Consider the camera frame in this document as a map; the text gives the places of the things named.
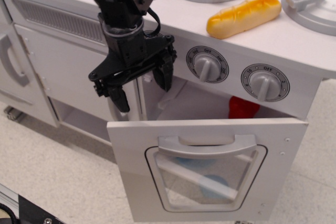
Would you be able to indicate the red toy pepper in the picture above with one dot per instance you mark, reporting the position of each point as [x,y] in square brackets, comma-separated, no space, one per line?
[242,109]

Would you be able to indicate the grey control knob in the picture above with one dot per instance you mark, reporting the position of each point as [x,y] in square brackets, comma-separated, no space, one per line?
[207,64]
[265,83]

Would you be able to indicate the grey oven door handle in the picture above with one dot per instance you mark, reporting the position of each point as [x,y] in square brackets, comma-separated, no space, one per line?
[171,145]

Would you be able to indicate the aluminium frame rail left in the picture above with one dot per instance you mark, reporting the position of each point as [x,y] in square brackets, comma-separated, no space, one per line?
[14,114]

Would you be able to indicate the white cabinet door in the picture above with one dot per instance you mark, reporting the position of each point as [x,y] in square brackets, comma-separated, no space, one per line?
[62,64]

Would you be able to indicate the grey right stove burner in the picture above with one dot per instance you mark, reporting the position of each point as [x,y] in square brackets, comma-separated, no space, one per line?
[316,15]

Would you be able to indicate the grey right control knob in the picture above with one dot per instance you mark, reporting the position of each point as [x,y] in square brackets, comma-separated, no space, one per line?
[265,83]

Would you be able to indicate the white toy oven door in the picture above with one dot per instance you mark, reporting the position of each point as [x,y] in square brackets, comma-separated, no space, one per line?
[160,189]

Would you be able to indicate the grey cabinet door handle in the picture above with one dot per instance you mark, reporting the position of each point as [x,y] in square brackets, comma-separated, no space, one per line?
[115,112]

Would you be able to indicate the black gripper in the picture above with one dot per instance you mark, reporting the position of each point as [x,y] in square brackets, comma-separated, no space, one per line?
[131,54]

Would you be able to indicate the yellow toy bread loaf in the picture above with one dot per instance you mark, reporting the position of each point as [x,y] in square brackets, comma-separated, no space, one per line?
[242,17]

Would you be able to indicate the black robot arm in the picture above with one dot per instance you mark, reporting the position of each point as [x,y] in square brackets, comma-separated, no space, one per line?
[125,14]

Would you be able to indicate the white toy kitchen body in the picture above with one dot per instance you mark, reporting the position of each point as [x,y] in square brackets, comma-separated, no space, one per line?
[74,174]

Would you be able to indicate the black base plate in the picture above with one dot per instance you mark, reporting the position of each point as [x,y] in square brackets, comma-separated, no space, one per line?
[21,210]

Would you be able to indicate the white far-left door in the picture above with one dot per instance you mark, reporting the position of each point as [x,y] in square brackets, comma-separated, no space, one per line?
[20,87]

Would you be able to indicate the grey middle control knob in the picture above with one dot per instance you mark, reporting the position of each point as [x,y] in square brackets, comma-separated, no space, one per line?
[207,64]

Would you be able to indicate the aluminium frame rail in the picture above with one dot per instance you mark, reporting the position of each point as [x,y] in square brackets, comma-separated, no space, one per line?
[244,222]
[14,114]

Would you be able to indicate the grey vent grille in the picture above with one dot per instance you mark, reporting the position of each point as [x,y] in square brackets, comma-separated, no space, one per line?
[60,20]

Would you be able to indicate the aluminium frame rail bottom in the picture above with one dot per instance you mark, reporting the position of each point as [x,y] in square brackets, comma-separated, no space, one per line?
[244,222]

